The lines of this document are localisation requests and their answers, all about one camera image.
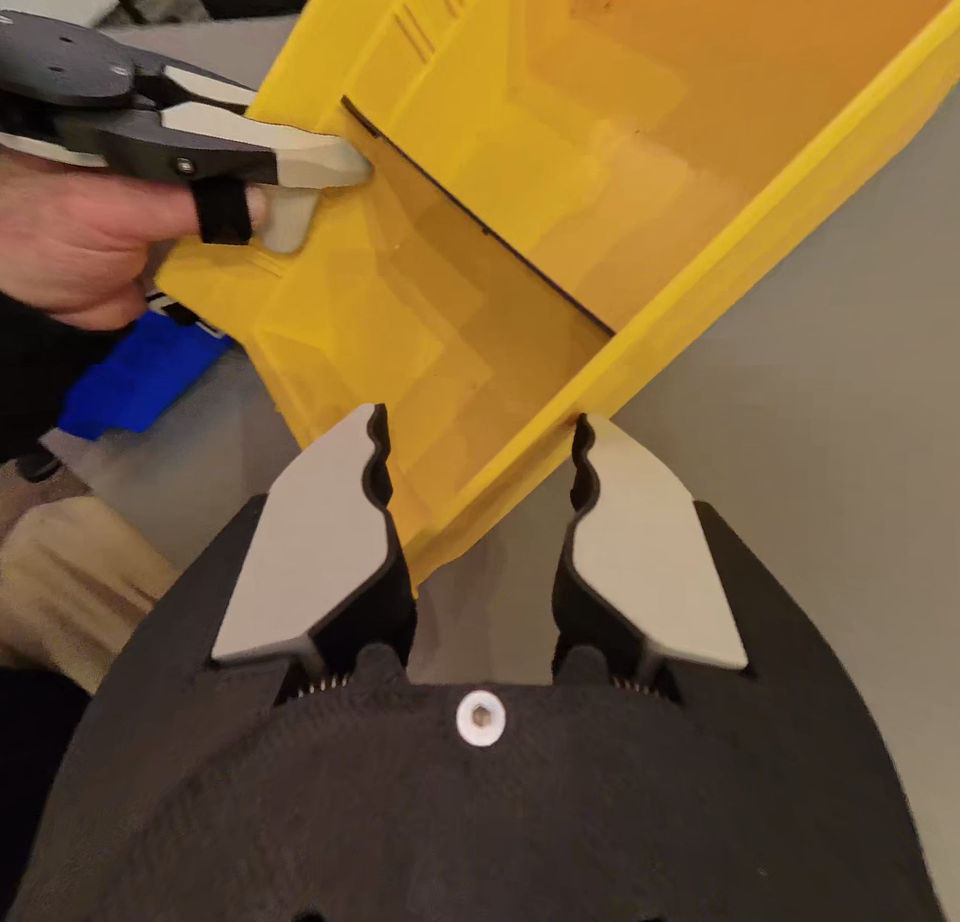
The yellow plastic bin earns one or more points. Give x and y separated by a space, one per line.
600 149

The person's left hand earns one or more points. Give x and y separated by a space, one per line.
82 239

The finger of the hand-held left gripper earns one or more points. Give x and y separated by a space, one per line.
214 89
322 160

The blue plastic bin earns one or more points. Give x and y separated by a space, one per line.
142 382

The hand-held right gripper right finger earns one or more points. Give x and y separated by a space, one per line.
645 554

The person's leg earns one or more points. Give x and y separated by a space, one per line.
67 577

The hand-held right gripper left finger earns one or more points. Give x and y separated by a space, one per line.
315 532

